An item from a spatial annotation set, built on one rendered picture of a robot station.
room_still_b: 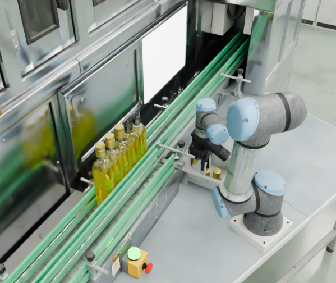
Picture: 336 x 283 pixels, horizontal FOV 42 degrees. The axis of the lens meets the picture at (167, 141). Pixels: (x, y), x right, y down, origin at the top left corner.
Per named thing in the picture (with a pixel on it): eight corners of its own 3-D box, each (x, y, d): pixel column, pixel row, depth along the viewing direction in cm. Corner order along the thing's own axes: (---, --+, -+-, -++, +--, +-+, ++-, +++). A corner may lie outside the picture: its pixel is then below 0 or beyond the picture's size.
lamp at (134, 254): (132, 248, 154) (132, 242, 152) (143, 253, 153) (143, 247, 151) (125, 258, 151) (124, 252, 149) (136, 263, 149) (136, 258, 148)
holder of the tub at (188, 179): (182, 155, 204) (183, 142, 199) (237, 174, 194) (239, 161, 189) (165, 177, 193) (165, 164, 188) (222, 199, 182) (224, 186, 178)
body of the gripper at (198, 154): (195, 147, 188) (196, 125, 180) (213, 153, 185) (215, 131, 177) (187, 158, 183) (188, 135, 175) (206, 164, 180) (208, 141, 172)
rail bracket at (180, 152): (159, 155, 184) (159, 131, 176) (195, 168, 178) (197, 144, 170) (156, 159, 182) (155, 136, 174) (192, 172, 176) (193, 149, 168)
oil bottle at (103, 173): (105, 195, 167) (100, 153, 153) (117, 200, 164) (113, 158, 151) (96, 205, 163) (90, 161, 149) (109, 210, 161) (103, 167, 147)
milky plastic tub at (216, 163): (193, 158, 202) (193, 143, 197) (238, 173, 194) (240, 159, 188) (175, 181, 190) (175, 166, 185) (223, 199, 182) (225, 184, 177)
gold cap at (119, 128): (118, 132, 158) (117, 122, 155) (126, 135, 157) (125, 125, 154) (113, 137, 156) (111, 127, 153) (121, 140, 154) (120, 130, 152)
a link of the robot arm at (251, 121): (256, 217, 159) (295, 112, 117) (217, 227, 156) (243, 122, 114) (243, 190, 166) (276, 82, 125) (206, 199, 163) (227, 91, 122)
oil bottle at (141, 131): (136, 160, 182) (134, 118, 169) (148, 164, 180) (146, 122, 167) (129, 168, 178) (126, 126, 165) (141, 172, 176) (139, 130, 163)
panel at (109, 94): (181, 64, 224) (183, -1, 203) (186, 66, 223) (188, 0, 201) (72, 170, 163) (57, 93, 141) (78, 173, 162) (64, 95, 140)
